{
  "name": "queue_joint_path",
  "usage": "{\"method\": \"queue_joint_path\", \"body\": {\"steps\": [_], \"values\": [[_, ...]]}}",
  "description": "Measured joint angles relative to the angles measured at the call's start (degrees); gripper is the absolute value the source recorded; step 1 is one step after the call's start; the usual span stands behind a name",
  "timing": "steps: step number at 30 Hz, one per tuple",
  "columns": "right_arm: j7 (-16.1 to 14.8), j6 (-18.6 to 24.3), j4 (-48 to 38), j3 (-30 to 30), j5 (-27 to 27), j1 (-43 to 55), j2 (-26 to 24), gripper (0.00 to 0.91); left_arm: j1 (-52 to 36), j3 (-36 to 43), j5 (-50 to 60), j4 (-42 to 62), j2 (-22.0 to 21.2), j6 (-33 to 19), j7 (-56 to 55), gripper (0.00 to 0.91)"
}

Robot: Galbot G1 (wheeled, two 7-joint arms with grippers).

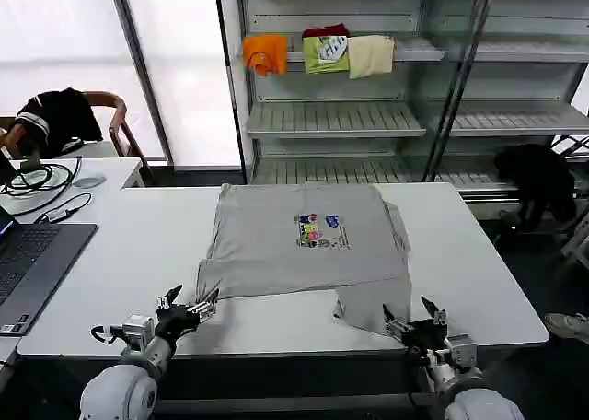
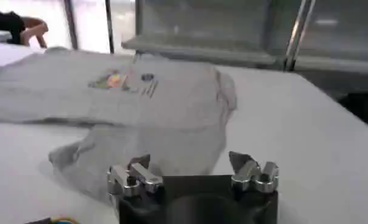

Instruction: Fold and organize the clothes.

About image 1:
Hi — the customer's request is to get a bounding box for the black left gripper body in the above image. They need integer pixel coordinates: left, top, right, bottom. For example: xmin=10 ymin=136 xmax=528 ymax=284
xmin=154 ymin=302 xmax=202 ymax=343

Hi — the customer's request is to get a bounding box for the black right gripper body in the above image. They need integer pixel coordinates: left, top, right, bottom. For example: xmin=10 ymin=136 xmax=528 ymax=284
xmin=399 ymin=319 xmax=450 ymax=350

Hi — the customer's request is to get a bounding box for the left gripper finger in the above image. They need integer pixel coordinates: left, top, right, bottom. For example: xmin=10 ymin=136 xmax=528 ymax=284
xmin=186 ymin=286 xmax=221 ymax=322
xmin=157 ymin=285 xmax=184 ymax=311

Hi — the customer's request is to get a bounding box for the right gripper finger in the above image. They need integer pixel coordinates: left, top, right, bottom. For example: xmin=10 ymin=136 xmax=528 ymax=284
xmin=382 ymin=303 xmax=408 ymax=341
xmin=420 ymin=295 xmax=449 ymax=328

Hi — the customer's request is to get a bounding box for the grey printed T-shirt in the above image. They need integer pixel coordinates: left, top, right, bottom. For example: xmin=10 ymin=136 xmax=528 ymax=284
xmin=196 ymin=181 xmax=412 ymax=337

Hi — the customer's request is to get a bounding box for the person's grey shoe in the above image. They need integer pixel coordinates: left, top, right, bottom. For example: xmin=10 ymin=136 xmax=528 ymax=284
xmin=544 ymin=312 xmax=589 ymax=346

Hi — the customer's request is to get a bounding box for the dark grey laptop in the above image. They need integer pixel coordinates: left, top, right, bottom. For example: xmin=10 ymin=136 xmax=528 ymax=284
xmin=0 ymin=205 xmax=99 ymax=337

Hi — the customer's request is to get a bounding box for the black bag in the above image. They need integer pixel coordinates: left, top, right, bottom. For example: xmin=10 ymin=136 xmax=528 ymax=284
xmin=493 ymin=143 xmax=579 ymax=233

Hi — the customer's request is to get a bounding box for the brown wooden chair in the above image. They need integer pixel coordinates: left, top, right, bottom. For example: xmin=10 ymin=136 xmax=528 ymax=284
xmin=85 ymin=90 xmax=153 ymax=186

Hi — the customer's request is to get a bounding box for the black jacket with white stripes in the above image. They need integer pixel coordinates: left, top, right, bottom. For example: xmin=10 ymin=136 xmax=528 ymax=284
xmin=13 ymin=87 xmax=105 ymax=159

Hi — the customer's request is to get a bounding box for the grey metal shelf rack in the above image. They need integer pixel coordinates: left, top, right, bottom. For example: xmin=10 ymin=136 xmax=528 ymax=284
xmin=215 ymin=0 xmax=589 ymax=204

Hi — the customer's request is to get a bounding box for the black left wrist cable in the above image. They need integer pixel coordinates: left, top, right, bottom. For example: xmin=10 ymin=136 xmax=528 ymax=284
xmin=89 ymin=323 xmax=126 ymax=344

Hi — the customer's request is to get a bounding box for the grey adapter with cable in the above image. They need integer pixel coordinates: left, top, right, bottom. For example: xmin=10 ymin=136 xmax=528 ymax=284
xmin=36 ymin=192 xmax=94 ymax=224

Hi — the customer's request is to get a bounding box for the white metal frame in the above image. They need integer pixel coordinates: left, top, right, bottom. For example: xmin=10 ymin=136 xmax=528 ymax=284
xmin=560 ymin=215 xmax=589 ymax=270

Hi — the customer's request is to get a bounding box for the coiled black cable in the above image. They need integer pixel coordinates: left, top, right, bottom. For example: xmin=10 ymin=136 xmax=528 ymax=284
xmin=0 ymin=156 xmax=84 ymax=196

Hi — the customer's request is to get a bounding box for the thin black window post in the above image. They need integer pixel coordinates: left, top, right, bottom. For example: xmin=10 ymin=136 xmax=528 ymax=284
xmin=213 ymin=0 xmax=249 ymax=185

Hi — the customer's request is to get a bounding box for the grey window frame post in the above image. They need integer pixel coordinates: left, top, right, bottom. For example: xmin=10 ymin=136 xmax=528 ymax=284
xmin=107 ymin=0 xmax=175 ymax=167

